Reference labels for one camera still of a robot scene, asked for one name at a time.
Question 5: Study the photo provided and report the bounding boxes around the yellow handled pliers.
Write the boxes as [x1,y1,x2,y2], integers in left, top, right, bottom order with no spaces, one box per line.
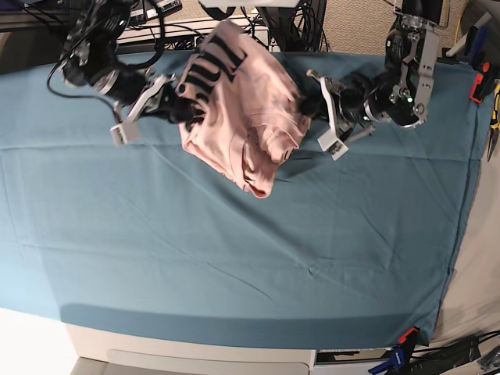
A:
[487,80,500,162]

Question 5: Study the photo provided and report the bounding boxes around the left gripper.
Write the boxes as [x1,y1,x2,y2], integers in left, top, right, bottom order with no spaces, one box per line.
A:
[299,70,375,143]

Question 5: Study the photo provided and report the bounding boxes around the pink T-shirt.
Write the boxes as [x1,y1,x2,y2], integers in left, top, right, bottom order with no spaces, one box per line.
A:
[176,20,311,198]

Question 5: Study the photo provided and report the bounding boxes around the teal table cloth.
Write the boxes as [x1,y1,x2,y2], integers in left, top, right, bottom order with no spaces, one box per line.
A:
[1,64,492,349]

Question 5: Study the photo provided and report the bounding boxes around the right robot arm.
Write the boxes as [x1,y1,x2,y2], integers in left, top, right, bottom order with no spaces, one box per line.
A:
[46,1,195,126]

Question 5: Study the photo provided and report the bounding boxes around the orange black clamp right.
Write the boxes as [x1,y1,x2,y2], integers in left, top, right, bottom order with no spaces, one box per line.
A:
[470,62,495,103]

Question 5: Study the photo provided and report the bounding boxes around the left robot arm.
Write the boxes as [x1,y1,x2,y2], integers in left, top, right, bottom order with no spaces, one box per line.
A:
[306,1,449,151]

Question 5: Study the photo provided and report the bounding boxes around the white power strip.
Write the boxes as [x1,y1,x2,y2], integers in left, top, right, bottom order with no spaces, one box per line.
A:
[117,18,270,50]

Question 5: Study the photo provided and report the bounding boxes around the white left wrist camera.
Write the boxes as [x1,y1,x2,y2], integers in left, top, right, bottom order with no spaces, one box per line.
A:
[318,77,348,161]

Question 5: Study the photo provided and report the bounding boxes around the orange blue clamp bottom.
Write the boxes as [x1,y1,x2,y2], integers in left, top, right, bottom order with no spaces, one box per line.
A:
[368,327,420,375]

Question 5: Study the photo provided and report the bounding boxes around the blue clamp top right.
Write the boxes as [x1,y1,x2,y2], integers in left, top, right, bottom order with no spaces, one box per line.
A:
[439,25,488,71]

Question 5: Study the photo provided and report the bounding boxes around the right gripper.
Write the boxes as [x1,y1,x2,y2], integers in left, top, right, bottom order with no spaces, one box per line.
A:
[93,68,207,131]

